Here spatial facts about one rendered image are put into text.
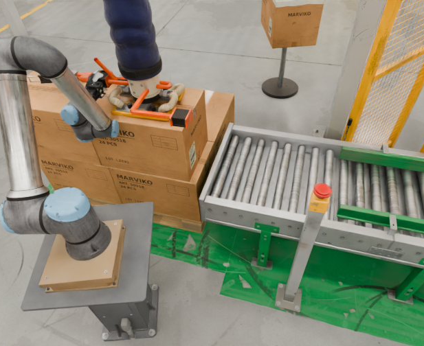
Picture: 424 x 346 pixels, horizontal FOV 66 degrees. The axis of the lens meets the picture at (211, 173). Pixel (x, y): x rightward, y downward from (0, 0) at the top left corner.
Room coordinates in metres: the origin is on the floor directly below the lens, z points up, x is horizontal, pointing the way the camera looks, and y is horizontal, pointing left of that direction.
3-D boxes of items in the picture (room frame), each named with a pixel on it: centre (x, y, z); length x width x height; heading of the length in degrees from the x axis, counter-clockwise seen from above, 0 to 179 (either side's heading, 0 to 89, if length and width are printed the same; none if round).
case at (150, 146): (1.61, 0.36, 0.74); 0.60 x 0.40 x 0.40; 71
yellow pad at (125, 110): (1.50, 0.36, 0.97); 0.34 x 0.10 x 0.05; 72
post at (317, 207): (0.80, -0.43, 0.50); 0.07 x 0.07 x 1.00; 71
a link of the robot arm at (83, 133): (1.37, 0.65, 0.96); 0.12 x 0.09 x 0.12; 84
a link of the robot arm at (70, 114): (1.38, 0.67, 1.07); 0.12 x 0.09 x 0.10; 162
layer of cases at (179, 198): (1.96, 0.50, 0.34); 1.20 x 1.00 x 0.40; 71
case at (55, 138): (1.80, 0.93, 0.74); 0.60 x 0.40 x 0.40; 72
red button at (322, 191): (0.80, -0.43, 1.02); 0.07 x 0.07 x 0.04
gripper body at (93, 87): (1.54, 0.61, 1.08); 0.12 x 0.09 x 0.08; 162
